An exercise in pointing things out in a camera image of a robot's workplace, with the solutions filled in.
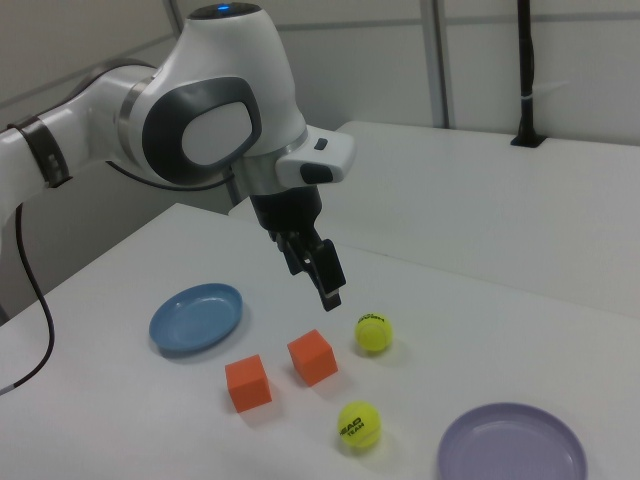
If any purple plate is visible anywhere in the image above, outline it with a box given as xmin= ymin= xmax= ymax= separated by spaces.
xmin=437 ymin=402 xmax=589 ymax=480

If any black camera pole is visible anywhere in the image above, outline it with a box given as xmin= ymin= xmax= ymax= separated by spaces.
xmin=509 ymin=0 xmax=547 ymax=149

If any yellow tennis ball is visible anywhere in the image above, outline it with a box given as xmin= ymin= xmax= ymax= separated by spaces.
xmin=337 ymin=400 xmax=383 ymax=447
xmin=354 ymin=312 xmax=395 ymax=355

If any grey partition post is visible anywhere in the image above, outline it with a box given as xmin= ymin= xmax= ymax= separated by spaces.
xmin=423 ymin=0 xmax=457 ymax=129
xmin=227 ymin=172 xmax=249 ymax=216

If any blue plate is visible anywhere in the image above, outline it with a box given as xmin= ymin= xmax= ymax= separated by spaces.
xmin=148 ymin=283 xmax=245 ymax=358

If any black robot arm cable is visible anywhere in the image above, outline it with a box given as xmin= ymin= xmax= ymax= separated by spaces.
xmin=0 ymin=158 xmax=237 ymax=397

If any white cable tie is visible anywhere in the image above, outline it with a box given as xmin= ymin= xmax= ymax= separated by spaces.
xmin=519 ymin=79 xmax=569 ymax=104

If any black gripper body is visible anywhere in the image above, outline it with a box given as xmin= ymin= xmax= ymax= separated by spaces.
xmin=249 ymin=187 xmax=324 ymax=243

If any orange cube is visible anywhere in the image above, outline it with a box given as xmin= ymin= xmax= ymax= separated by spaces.
xmin=287 ymin=328 xmax=339 ymax=387
xmin=224 ymin=354 xmax=274 ymax=414

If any dark cable strap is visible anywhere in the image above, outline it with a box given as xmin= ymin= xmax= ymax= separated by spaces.
xmin=9 ymin=115 xmax=74 ymax=189

